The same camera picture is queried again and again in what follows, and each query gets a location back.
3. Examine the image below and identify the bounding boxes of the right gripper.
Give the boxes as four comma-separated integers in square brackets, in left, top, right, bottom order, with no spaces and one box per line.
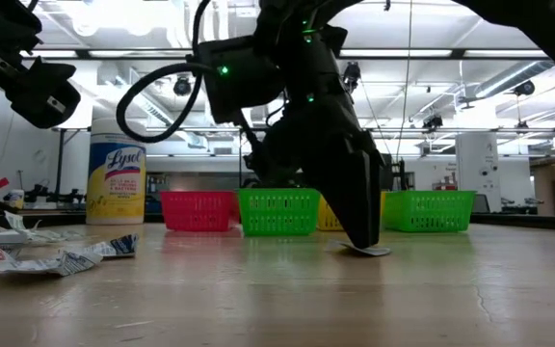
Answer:
[246,26,385,251]

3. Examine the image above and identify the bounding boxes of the black computer monitor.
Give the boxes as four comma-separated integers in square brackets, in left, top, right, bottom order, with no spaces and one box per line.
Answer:
[378,153,395,192]

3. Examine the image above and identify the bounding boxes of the yellow plastic basket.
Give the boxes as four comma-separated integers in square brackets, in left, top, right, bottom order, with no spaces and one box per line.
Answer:
[316,191,387,232]

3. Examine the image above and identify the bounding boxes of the green plastic basket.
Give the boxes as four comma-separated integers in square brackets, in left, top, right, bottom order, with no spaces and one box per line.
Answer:
[236,187,323,237]
[382,190,476,234]

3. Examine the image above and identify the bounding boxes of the Lysol wipes canister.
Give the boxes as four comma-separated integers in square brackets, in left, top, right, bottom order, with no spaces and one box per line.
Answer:
[86,118,148,227]

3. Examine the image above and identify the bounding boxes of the white column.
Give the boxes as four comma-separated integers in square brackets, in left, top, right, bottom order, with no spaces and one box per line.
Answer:
[454,132,503,213]

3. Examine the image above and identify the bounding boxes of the red plastic basket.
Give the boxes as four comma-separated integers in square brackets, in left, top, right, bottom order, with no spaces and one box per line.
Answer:
[160,190,241,232]

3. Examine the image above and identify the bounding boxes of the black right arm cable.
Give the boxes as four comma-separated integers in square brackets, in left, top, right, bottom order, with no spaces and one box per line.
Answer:
[116,0,214,145]

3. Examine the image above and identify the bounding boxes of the black overhead camera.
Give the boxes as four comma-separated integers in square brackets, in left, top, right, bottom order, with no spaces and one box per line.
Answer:
[342,61,362,93]

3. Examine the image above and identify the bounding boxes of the black ceiling camera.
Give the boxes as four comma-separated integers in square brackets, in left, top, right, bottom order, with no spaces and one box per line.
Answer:
[172,75,193,97]

